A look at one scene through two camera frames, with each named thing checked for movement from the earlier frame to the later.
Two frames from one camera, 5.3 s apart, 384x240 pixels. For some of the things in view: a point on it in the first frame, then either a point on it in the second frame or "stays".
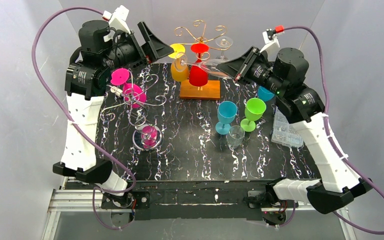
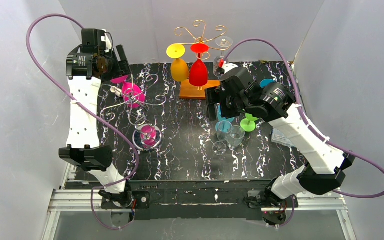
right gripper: x=247 y=65 → x=212 y=103
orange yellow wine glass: x=179 y=66 stays
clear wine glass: x=211 y=66 → x=223 y=128
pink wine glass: x=132 y=93 stays
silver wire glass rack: x=146 y=137 stays
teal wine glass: x=227 y=112 stays
